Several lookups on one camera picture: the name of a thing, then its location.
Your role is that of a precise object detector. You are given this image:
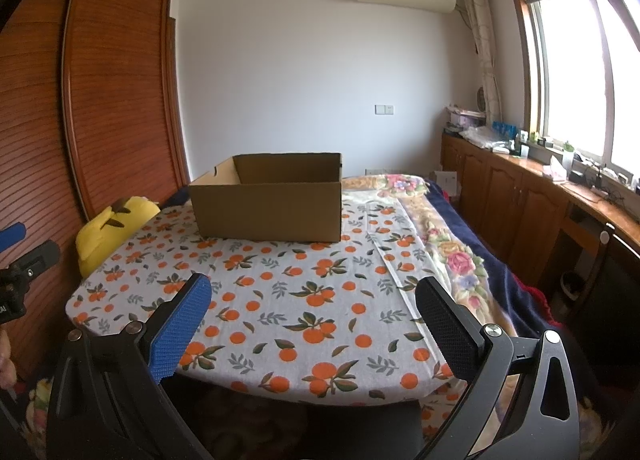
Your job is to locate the orange fruit print tablecloth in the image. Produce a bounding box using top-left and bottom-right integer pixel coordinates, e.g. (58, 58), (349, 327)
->
(65, 200), (467, 407)

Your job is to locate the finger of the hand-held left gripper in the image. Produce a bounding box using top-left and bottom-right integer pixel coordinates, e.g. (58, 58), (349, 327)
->
(7, 240), (62, 287)
(0, 222), (27, 251)

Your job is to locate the pale patterned curtain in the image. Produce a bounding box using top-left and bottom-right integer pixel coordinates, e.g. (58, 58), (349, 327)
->
(457, 0), (503, 125)

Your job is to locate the stack of small boxes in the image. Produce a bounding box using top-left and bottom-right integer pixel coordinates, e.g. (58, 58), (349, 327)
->
(445, 104), (487, 133)

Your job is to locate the yellow plush toy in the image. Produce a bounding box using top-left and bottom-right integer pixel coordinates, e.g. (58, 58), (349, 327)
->
(75, 196), (162, 278)

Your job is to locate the person's left hand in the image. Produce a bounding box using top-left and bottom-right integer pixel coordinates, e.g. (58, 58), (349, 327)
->
(0, 327), (17, 391)

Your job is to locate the dark waste bin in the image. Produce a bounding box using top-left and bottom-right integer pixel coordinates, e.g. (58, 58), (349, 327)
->
(560, 272), (587, 311)

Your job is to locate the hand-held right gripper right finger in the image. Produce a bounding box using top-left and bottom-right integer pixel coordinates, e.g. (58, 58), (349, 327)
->
(415, 276), (581, 460)

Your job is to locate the wooden counter cabinet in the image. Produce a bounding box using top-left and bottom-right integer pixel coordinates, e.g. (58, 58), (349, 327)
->
(440, 132), (640, 271)

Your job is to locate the clear plastic bag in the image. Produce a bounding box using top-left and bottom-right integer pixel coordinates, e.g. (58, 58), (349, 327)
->
(460, 127), (512, 153)

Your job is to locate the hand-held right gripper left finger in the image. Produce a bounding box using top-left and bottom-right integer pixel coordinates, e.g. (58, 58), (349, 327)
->
(47, 272), (213, 460)

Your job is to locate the black chair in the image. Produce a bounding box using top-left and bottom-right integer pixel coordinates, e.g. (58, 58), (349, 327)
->
(565, 225), (640, 391)

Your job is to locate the white paper bag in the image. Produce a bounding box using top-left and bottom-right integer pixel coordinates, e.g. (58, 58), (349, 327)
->
(432, 171), (459, 198)

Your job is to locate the brown cardboard box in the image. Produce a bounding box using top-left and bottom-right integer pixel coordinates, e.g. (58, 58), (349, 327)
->
(187, 153), (344, 243)

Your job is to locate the wooden slatted wardrobe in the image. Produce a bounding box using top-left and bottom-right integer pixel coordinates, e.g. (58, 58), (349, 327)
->
(0, 0), (191, 381)

